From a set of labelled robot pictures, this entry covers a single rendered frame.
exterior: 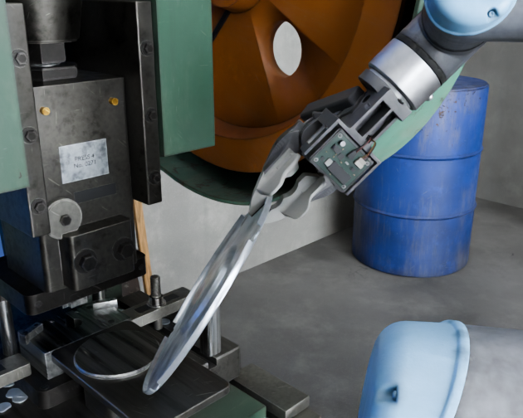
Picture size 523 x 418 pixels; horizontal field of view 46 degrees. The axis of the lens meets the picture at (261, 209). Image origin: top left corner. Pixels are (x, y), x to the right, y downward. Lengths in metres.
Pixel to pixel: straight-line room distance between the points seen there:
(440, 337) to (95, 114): 0.61
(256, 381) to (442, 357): 0.77
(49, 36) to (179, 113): 0.20
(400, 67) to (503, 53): 3.40
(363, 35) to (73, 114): 0.41
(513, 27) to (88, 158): 0.55
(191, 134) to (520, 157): 3.33
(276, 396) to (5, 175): 0.57
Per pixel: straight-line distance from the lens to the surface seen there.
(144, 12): 0.87
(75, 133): 0.87
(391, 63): 0.70
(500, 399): 0.37
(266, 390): 1.10
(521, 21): 0.62
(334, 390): 2.21
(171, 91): 0.89
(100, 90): 0.88
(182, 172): 1.23
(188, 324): 0.75
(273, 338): 2.47
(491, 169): 4.20
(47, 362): 1.00
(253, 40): 1.11
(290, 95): 1.06
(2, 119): 0.77
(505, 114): 4.10
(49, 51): 0.90
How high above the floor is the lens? 1.29
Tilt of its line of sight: 20 degrees down
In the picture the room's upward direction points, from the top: straight up
